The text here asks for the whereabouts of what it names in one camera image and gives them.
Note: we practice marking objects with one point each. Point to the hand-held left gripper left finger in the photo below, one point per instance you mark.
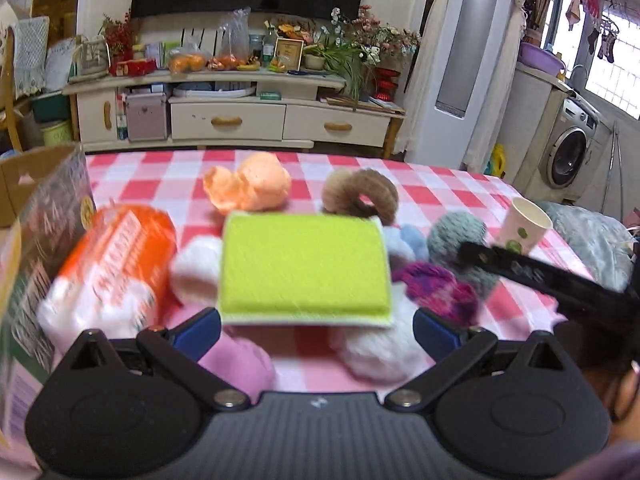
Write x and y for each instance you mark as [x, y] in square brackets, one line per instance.
[200, 332]

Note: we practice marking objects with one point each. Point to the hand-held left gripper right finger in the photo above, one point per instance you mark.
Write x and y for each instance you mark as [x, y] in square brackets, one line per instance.
[435, 332]

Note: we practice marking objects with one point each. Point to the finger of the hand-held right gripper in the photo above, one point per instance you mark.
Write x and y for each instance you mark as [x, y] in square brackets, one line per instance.
[505, 262]

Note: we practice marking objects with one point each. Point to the grey-green plush scrunchie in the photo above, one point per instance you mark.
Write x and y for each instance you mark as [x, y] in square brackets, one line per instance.
[455, 232]

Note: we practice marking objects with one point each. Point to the white plush scrunchie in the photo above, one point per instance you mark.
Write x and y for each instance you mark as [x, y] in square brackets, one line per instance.
[380, 355]
[197, 270]

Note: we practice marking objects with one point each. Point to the light blue plush scrunchie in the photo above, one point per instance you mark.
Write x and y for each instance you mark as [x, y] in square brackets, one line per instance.
[407, 245]

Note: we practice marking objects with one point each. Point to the green sponge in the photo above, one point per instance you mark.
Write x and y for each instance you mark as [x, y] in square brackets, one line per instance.
[300, 265]

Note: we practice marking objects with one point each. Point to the cardboard box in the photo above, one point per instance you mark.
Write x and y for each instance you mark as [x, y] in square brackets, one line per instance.
[45, 210]

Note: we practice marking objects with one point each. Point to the person's right hand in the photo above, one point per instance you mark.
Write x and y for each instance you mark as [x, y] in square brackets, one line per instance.
[620, 400]

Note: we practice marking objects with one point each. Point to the paper cup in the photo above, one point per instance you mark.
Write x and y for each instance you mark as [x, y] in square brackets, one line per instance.
[525, 225]

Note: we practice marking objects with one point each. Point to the pink plush scrunchie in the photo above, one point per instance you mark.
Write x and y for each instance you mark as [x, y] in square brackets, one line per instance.
[235, 360]

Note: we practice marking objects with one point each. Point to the purple plush scrunchie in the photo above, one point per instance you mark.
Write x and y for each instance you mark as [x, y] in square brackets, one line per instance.
[435, 285]

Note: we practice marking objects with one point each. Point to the grey fluffy blanket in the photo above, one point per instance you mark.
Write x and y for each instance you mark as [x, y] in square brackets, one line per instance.
[585, 235]

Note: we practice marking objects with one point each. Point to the red checked tablecloth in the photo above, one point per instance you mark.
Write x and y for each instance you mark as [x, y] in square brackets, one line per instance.
[450, 185]

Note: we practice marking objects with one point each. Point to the yellow toy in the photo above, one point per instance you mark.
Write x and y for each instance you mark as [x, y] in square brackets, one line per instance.
[497, 161]

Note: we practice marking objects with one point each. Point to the orange tissue pack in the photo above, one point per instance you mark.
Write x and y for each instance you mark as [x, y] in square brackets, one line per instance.
[115, 265]

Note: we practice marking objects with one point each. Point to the washing machine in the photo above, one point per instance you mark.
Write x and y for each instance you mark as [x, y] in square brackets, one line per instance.
[565, 150]

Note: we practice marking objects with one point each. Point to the orange plush scrunchie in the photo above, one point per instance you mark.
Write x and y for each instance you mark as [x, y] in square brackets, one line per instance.
[255, 180]

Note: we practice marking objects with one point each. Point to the brown plush scrunchie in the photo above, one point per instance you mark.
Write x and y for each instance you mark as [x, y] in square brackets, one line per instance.
[335, 190]

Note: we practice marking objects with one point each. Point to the white standing air conditioner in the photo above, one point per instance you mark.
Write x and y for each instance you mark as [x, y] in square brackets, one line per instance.
[465, 60]

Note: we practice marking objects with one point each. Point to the purple basin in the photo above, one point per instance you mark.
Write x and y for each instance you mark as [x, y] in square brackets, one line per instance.
[540, 57]

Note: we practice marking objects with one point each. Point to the red vase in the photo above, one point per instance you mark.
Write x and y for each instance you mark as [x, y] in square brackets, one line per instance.
[386, 85]

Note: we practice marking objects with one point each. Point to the cream television cabinet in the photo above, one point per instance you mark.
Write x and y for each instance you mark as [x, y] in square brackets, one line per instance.
[225, 120]

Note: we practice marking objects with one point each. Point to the pink storage box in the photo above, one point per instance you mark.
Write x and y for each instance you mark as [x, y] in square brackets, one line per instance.
[146, 117]

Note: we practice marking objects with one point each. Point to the light green bucket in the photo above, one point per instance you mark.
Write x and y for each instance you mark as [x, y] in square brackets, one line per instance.
[57, 134]

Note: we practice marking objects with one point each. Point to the artificial flower bunch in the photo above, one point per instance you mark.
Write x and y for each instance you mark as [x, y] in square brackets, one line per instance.
[370, 40]

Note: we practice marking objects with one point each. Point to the bag of oranges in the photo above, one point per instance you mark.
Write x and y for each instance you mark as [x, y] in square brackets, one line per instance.
[187, 62]

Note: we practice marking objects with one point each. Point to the bananas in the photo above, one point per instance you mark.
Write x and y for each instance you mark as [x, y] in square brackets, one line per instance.
[248, 66]

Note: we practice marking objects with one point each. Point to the dark green bin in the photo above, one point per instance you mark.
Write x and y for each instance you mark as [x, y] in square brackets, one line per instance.
[50, 107]

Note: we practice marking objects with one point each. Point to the hanging laundry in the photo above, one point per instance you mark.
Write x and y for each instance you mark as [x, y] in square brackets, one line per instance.
[592, 5]

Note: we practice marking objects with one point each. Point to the red flat box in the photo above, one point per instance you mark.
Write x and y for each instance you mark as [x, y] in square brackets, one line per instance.
[135, 67]

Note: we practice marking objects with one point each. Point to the framed certificate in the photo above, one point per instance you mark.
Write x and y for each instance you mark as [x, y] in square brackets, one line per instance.
[288, 55]

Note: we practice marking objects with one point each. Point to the clear plastic bag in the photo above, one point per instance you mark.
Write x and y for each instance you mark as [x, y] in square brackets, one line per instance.
[232, 40]

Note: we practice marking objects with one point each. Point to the red berry branches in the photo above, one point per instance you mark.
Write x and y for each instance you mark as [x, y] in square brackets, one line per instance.
[119, 35]

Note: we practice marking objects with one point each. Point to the wooden chair with lace cover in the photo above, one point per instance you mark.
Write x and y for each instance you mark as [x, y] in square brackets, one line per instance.
[31, 55]

